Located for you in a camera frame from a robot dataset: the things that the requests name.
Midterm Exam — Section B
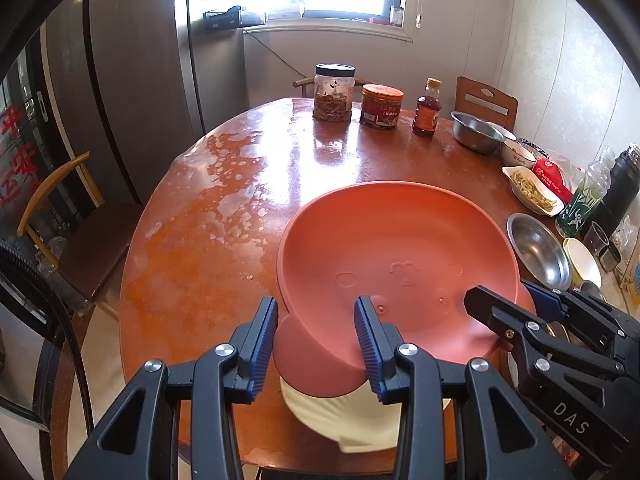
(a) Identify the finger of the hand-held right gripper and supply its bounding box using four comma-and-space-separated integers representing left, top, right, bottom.
463, 285, 621, 386
521, 280, 640, 358

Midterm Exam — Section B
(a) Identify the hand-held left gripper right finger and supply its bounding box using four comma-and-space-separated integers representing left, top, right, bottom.
354, 296, 556, 480

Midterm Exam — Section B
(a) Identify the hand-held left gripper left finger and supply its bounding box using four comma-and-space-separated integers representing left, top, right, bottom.
65, 296, 279, 480

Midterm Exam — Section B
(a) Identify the shallow steel bowl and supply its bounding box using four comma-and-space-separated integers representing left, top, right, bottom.
506, 213, 572, 291

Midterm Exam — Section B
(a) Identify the yellow bowl with handle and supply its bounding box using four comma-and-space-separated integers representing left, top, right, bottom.
562, 237, 602, 291

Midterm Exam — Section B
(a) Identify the white plate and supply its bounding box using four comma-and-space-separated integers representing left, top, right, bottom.
280, 377, 453, 453

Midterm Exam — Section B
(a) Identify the pink bear-shaped plate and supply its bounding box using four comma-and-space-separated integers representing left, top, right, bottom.
272, 182, 537, 400

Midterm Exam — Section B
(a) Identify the small steel cup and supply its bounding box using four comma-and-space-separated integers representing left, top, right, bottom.
598, 241, 622, 272

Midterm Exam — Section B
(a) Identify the clear plastic cup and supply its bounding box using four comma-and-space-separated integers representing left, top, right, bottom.
582, 221, 609, 256

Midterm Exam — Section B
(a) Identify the printed paper sheet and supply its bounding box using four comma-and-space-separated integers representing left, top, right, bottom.
620, 260, 640, 307

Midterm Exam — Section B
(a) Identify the clear bag of snacks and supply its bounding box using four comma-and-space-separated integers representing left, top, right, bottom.
611, 215, 640, 261

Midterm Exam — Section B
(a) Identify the green plastic bottle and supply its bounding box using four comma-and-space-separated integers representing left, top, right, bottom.
555, 149, 616, 240

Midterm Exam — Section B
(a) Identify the white dish with food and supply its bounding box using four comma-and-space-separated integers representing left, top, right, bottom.
501, 165, 566, 217

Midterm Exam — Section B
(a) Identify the red packet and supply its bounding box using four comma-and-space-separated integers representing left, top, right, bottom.
531, 158, 575, 206

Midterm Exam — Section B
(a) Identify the black thermos flask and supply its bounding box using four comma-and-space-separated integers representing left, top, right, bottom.
585, 144, 640, 232

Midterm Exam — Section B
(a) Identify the white plastic bag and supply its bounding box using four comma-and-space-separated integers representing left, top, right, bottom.
547, 152, 587, 186

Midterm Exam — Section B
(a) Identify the white printed ceramic bowl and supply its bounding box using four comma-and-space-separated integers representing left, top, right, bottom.
500, 138, 537, 168

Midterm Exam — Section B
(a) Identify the blue patterned bowl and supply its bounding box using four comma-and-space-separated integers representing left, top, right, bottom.
517, 137, 551, 161

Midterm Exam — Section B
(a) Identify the plain white ceramic bowl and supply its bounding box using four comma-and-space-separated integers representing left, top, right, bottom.
487, 121, 518, 142

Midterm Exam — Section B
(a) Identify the deep steel bowl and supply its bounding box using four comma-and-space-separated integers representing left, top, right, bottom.
450, 111, 506, 156

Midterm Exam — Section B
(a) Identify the wooden chair with brown seat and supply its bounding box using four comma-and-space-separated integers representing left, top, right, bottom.
17, 151, 146, 321

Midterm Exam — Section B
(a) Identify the wooden chair with cutout back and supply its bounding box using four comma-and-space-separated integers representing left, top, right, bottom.
455, 76, 519, 131

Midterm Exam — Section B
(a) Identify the brown sauce bottle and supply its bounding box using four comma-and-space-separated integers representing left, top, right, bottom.
412, 78, 444, 137

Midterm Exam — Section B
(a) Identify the jar with red lid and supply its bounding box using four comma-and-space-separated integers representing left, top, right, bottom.
360, 83, 405, 129

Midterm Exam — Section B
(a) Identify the clear jar with black lid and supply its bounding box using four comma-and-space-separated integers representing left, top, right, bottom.
312, 63, 357, 123

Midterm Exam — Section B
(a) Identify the wooden chair with curved back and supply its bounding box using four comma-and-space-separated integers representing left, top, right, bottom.
292, 76, 362, 107

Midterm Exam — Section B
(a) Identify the grey refrigerator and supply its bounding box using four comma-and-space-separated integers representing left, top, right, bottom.
40, 0, 207, 206

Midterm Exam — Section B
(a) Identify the glass door with red stickers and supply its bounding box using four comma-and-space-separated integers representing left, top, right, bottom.
0, 35, 68, 266

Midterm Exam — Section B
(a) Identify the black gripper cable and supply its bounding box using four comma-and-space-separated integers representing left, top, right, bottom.
0, 239, 96, 441

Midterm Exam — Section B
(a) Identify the thin wall cable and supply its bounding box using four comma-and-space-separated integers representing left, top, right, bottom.
245, 29, 307, 78

